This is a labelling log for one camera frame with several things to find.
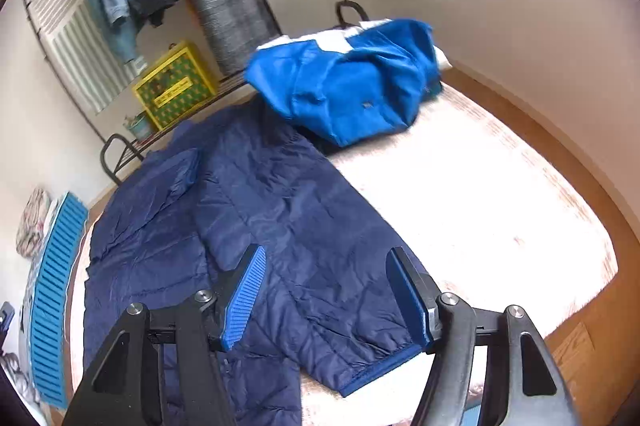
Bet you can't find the navy puffer jacket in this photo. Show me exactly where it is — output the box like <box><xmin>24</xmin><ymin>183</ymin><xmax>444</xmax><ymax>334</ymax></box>
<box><xmin>84</xmin><ymin>98</ymin><xmax>420</xmax><ymax>425</ymax></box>

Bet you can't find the black metal clothes rack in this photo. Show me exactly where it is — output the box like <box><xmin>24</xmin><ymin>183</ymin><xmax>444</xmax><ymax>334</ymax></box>
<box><xmin>22</xmin><ymin>0</ymin><xmax>346</xmax><ymax>186</ymax></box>

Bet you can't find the blue slatted plastic crate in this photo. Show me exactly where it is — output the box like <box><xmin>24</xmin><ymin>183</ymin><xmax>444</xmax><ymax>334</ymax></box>
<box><xmin>28</xmin><ymin>192</ymin><xmax>88</xmax><ymax>409</ymax></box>

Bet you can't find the white crumpled cloth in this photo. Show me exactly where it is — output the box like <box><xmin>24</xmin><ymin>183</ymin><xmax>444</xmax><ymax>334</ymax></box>
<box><xmin>1</xmin><ymin>352</ymin><xmax>37</xmax><ymax>402</ymax></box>

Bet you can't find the floral fabric bag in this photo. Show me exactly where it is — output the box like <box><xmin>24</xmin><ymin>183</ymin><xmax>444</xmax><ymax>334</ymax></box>
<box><xmin>16</xmin><ymin>186</ymin><xmax>51</xmax><ymax>258</ymax></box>

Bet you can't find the plaid pink bed blanket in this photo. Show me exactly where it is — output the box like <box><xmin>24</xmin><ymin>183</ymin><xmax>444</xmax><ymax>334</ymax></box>
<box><xmin>70</xmin><ymin>87</ymin><xmax>617</xmax><ymax>425</ymax></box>

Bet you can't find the small potted plant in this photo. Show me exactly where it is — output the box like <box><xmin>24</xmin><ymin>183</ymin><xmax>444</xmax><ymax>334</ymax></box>
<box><xmin>124</xmin><ymin>112</ymin><xmax>155</xmax><ymax>142</ymax></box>

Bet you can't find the bright blue jacket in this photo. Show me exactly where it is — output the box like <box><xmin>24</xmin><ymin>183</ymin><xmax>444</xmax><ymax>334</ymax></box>
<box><xmin>244</xmin><ymin>17</ymin><xmax>444</xmax><ymax>149</ymax></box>

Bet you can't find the yellow green patterned box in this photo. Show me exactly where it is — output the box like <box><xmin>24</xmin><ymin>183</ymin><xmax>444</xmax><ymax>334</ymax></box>
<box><xmin>134</xmin><ymin>40</ymin><xmax>220</xmax><ymax>130</ymax></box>

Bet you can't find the striped white green cloth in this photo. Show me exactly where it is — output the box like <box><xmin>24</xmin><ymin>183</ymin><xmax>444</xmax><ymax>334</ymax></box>
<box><xmin>28</xmin><ymin>0</ymin><xmax>146</xmax><ymax>114</ymax></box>

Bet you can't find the folded white garment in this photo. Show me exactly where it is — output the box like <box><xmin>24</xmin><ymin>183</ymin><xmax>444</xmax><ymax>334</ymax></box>
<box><xmin>246</xmin><ymin>19</ymin><xmax>452</xmax><ymax>82</ymax></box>

